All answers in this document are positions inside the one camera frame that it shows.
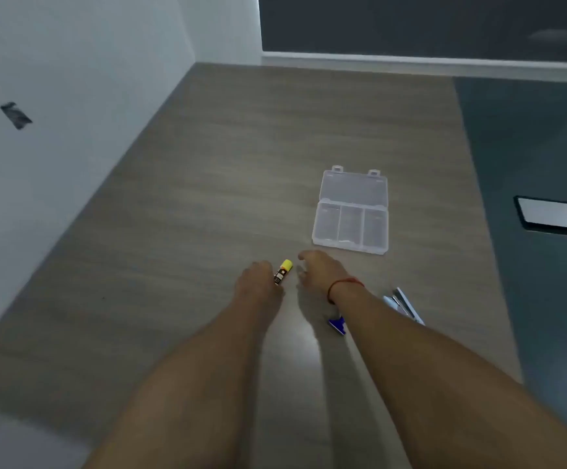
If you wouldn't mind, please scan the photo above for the person's right hand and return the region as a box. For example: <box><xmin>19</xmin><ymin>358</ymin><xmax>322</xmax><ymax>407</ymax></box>
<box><xmin>296</xmin><ymin>250</ymin><xmax>351</xmax><ymax>305</ymax></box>

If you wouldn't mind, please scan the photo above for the person's left hand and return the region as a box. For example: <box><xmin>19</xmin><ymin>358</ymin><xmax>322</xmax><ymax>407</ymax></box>
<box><xmin>234</xmin><ymin>261</ymin><xmax>284</xmax><ymax>312</ymax></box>

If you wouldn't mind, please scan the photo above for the yellow capped glue stick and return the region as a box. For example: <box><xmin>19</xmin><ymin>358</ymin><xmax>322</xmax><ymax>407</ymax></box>
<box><xmin>274</xmin><ymin>259</ymin><xmax>294</xmax><ymax>286</ymax></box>

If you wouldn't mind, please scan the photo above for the person's right forearm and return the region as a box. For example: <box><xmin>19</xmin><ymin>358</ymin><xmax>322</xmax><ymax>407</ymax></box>
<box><xmin>330</xmin><ymin>283</ymin><xmax>567</xmax><ymax>469</ymax></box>

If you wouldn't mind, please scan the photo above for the person's left forearm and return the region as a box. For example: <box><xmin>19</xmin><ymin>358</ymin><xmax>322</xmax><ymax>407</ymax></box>
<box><xmin>82</xmin><ymin>297</ymin><xmax>284</xmax><ymax>469</ymax></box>

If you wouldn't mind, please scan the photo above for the clear plastic compartment box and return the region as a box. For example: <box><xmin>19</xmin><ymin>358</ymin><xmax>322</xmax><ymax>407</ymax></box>
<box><xmin>311</xmin><ymin>165</ymin><xmax>390</xmax><ymax>256</ymax></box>

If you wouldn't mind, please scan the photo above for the white stapler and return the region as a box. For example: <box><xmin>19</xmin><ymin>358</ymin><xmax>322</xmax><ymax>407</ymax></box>
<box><xmin>382</xmin><ymin>287</ymin><xmax>426</xmax><ymax>327</ymax></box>

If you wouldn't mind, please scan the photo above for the black framed white tablet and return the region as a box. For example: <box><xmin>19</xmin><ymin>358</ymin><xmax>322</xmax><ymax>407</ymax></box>
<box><xmin>513</xmin><ymin>195</ymin><xmax>567</xmax><ymax>238</ymax></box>

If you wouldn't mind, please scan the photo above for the black tape piece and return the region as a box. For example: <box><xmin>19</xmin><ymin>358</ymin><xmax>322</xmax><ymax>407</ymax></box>
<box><xmin>0</xmin><ymin>101</ymin><xmax>33</xmax><ymax>130</ymax></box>

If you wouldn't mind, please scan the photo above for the red string bracelet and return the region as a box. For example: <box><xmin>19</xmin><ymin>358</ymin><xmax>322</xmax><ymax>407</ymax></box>
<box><xmin>327</xmin><ymin>277</ymin><xmax>365</xmax><ymax>305</ymax></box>

